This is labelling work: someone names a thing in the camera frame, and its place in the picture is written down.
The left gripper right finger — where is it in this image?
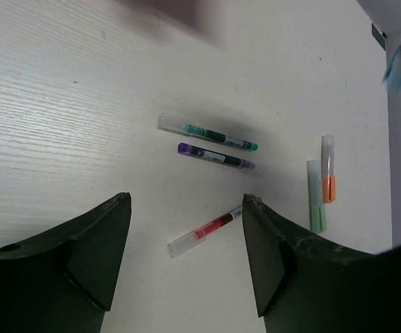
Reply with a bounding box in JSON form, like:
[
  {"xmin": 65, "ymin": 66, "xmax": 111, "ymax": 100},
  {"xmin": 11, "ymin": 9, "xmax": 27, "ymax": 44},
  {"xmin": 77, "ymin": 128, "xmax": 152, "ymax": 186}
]
[{"xmin": 243, "ymin": 194, "xmax": 401, "ymax": 332}]

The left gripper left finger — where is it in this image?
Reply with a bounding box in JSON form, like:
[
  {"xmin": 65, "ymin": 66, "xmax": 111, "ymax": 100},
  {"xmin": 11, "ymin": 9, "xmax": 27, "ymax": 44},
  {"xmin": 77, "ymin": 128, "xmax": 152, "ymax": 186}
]
[{"xmin": 0, "ymin": 192, "xmax": 132, "ymax": 332}]

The blue highlighter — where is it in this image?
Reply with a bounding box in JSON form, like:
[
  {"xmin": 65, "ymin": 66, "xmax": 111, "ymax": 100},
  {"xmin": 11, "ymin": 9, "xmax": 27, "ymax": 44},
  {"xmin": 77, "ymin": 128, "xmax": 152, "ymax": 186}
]
[{"xmin": 383, "ymin": 47, "xmax": 401, "ymax": 91}]

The green highlighter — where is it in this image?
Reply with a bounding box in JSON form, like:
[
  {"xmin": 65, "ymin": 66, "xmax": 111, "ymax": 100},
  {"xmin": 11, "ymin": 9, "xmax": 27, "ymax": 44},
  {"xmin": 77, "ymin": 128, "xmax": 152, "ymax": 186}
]
[{"xmin": 307, "ymin": 160, "xmax": 327, "ymax": 234}]

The orange highlighter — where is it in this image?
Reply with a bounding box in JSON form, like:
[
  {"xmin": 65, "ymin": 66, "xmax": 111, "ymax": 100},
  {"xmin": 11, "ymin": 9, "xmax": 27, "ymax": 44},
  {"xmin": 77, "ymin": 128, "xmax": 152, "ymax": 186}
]
[{"xmin": 321, "ymin": 135, "xmax": 336, "ymax": 203}]

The right blue table label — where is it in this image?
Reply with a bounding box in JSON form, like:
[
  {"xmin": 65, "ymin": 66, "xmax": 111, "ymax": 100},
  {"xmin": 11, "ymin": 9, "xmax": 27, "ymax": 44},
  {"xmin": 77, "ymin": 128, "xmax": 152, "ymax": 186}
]
[{"xmin": 371, "ymin": 23, "xmax": 387, "ymax": 51}]

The red gel pen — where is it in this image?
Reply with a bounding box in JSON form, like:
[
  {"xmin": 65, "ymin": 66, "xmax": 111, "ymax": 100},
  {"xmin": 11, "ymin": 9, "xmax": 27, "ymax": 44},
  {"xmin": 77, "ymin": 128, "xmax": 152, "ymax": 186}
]
[{"xmin": 166, "ymin": 205, "xmax": 243, "ymax": 258}]

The purple gel pen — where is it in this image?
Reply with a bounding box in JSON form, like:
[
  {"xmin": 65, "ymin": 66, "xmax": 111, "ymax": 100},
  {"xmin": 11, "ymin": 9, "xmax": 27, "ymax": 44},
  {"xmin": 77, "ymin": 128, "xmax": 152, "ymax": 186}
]
[{"xmin": 178, "ymin": 142, "xmax": 255, "ymax": 169}]

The green gel pen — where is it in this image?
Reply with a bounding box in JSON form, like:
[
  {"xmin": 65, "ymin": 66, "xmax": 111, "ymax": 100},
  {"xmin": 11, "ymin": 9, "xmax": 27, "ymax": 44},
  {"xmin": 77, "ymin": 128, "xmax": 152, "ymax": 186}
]
[{"xmin": 157, "ymin": 113, "xmax": 258, "ymax": 151}]

